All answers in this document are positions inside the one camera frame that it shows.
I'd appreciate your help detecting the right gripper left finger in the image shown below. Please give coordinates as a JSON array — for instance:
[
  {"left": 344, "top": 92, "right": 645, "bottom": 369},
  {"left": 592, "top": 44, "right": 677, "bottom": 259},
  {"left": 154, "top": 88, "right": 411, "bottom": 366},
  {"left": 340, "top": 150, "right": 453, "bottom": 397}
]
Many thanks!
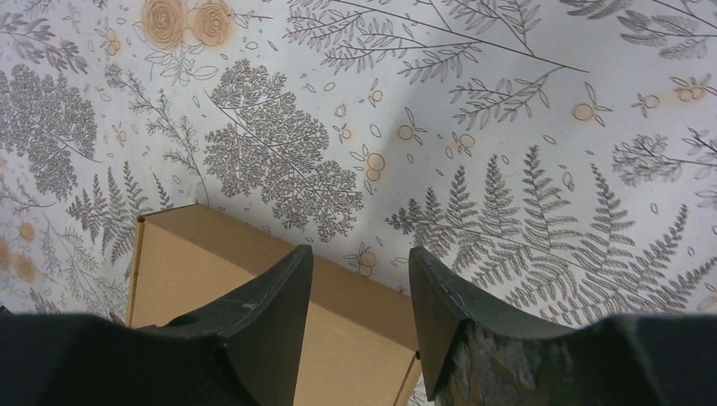
[{"left": 1, "top": 245, "right": 314, "bottom": 405}]

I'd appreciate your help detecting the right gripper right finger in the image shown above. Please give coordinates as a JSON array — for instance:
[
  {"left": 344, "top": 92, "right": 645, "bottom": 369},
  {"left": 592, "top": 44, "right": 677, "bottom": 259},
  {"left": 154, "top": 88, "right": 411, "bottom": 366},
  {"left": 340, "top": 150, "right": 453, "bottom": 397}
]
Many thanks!
[{"left": 408, "top": 247, "right": 716, "bottom": 405}]

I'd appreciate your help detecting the brown cardboard box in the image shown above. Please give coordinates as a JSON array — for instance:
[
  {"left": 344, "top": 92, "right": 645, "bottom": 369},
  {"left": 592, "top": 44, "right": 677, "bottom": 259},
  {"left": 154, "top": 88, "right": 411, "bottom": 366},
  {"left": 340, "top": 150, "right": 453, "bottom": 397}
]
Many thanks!
[{"left": 127, "top": 204, "right": 421, "bottom": 405}]

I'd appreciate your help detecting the floral patterned table mat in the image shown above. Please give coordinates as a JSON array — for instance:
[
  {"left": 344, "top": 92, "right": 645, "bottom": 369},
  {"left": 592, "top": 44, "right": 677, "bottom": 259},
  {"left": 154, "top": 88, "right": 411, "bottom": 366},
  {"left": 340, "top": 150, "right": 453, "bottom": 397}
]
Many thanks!
[{"left": 1, "top": 1, "right": 716, "bottom": 329}]

